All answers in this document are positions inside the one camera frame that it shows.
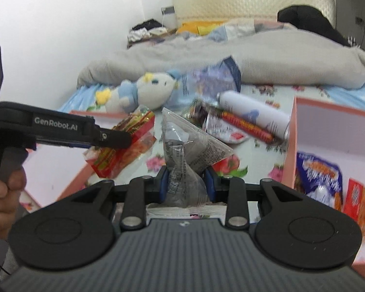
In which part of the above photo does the red spicy strip packet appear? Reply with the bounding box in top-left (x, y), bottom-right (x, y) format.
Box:
top-left (83, 105), bottom-right (156, 179)

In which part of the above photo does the grey clear snack packet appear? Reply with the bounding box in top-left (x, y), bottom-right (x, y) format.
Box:
top-left (161, 108), bottom-right (233, 208)

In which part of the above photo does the blue snack bag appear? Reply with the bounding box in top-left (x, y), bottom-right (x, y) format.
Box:
top-left (295, 152), bottom-right (343, 211)

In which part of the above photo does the red transparent snack packet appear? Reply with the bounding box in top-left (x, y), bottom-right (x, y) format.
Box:
top-left (343, 178), bottom-right (365, 241)

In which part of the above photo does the person left hand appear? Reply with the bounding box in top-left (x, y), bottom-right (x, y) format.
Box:
top-left (0, 166), bottom-right (27, 239)

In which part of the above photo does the orange box lid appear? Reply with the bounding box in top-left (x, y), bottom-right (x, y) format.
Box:
top-left (18, 110), bottom-right (128, 214)

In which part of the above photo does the red sausage stick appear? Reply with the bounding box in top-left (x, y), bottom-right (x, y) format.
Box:
top-left (220, 111), bottom-right (275, 144)

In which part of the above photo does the white red small packet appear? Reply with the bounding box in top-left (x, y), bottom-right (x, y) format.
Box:
top-left (202, 111), bottom-right (250, 144)

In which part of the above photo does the white spray bottle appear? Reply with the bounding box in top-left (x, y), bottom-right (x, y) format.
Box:
top-left (217, 90), bottom-right (291, 140)

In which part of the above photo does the white blue plush toy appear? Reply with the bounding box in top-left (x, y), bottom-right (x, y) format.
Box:
top-left (95, 70), bottom-right (181, 113)

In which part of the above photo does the orange box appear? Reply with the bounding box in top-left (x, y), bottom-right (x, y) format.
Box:
top-left (282, 97), bottom-right (365, 277)

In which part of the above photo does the blue tissue pack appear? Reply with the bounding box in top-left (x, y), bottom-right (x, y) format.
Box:
top-left (164, 56), bottom-right (241, 110)

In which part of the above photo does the grey blanket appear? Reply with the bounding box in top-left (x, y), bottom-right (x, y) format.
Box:
top-left (76, 18), bottom-right (365, 91)

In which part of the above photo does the yellow pillow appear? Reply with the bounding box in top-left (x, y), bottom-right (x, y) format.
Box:
top-left (176, 21), bottom-right (225, 36)

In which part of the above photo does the black clothing pile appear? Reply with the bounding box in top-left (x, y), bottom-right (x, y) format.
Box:
top-left (277, 5), bottom-right (350, 47)

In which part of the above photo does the cream padded headboard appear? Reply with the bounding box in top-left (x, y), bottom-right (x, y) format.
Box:
top-left (173, 0), bottom-right (336, 27)

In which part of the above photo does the clothes pile by wall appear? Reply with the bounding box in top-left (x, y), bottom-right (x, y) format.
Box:
top-left (127, 18), bottom-right (177, 49)

